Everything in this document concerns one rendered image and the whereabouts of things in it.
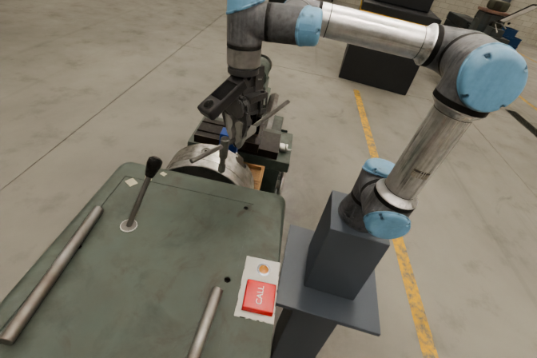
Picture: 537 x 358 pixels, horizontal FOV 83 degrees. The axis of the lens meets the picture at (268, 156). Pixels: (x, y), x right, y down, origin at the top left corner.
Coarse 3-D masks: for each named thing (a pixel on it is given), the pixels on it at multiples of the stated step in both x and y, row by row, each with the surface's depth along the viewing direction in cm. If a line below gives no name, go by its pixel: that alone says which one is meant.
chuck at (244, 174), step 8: (200, 144) 101; (208, 144) 101; (184, 152) 100; (192, 152) 98; (200, 152) 97; (216, 152) 98; (232, 152) 102; (176, 160) 98; (208, 160) 94; (216, 160) 95; (232, 160) 99; (232, 168) 97; (240, 168) 100; (248, 168) 104; (240, 176) 98; (248, 176) 103; (248, 184) 101
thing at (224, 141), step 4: (224, 136) 74; (224, 140) 73; (228, 140) 73; (220, 144) 74; (224, 144) 74; (228, 144) 74; (224, 148) 74; (228, 148) 75; (220, 152) 76; (224, 152) 75; (220, 156) 76; (224, 156) 76; (220, 160) 78; (224, 160) 78; (220, 164) 79; (224, 164) 79; (220, 168) 80; (224, 168) 80; (220, 172) 80
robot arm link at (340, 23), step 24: (288, 0) 68; (312, 0) 69; (336, 24) 69; (360, 24) 68; (384, 24) 68; (408, 24) 69; (432, 24) 70; (384, 48) 71; (408, 48) 70; (432, 48) 68
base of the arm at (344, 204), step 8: (344, 200) 105; (352, 200) 100; (344, 208) 103; (352, 208) 101; (360, 208) 98; (344, 216) 102; (352, 216) 100; (360, 216) 99; (352, 224) 100; (360, 224) 99
